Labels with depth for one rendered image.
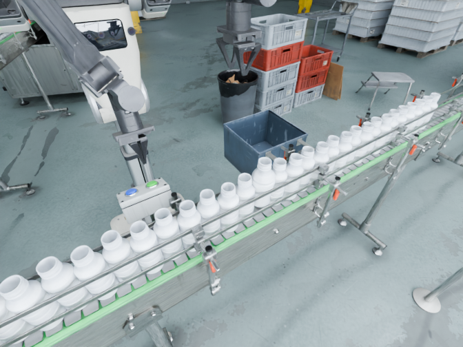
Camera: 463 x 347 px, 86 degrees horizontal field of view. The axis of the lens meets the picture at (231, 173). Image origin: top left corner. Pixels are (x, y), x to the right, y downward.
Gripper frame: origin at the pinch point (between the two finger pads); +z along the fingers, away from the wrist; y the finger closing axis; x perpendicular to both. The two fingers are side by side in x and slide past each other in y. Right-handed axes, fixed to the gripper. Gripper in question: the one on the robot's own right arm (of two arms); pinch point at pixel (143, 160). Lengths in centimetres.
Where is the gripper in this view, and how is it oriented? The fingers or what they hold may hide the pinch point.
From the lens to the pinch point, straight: 73.8
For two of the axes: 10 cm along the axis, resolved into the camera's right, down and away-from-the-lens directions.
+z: 1.8, 9.0, 4.1
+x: -5.1, -2.7, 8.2
